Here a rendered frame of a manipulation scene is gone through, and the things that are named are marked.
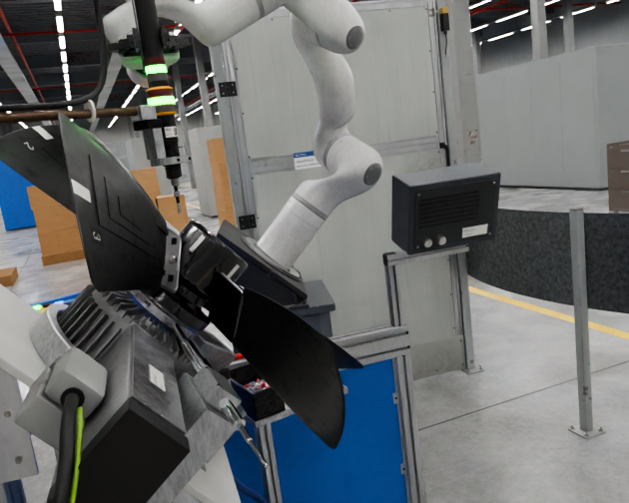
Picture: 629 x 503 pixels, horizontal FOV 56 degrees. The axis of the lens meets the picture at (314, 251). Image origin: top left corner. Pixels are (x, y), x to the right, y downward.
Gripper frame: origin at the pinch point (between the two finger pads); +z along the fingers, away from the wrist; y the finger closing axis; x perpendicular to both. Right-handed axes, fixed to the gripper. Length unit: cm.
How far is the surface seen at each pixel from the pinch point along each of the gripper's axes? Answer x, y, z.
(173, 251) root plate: -33.3, 2.6, 16.1
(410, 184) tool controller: -33, -58, -30
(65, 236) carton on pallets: -113, 132, -905
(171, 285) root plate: -38.1, 3.8, 17.8
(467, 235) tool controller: -49, -74, -32
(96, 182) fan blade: -21.5, 10.3, 32.5
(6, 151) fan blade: -15.6, 23.7, 6.1
